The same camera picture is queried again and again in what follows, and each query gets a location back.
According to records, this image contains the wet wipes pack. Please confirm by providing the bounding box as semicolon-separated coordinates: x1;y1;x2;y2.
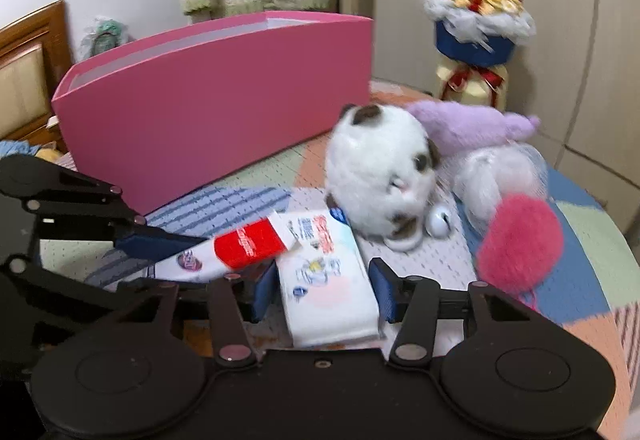
275;207;383;348

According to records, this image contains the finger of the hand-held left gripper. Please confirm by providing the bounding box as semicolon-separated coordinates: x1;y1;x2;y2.
0;255;181;351
0;154;207;266

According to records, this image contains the clear plastic bag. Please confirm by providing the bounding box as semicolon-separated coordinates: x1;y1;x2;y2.
75;15;136;63

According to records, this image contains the pink fluffy pompom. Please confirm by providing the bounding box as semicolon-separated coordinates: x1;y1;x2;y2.
475;194;566;311

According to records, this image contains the wooden padded headboard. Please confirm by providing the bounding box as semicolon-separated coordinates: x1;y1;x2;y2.
0;0;73;153

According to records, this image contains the patchwork blanket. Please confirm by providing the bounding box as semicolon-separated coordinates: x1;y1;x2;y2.
40;80;640;440

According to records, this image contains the pink cardboard box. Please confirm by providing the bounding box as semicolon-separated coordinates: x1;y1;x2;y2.
51;10;375;217

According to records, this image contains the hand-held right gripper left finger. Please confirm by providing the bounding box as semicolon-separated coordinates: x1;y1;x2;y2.
80;262;278;368

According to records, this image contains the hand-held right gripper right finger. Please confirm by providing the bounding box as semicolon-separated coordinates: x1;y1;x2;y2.
369;257;561;367

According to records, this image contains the white fluffy plush toy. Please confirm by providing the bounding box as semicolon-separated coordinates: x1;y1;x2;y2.
452;142;548;223

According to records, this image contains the flower bouquet with blue wrap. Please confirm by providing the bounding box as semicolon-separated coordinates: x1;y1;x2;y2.
415;0;537;108

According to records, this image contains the red and white toothpaste tube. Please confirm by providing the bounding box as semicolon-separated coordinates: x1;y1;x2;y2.
150;211;303;283

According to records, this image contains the silver bell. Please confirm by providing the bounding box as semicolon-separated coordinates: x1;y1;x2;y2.
425;207;453;237

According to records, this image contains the grey wooden wardrobe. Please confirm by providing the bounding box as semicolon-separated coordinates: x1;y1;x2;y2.
340;0;640;241

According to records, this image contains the white cat plush toy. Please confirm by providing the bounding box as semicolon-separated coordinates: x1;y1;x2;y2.
324;104;443;253

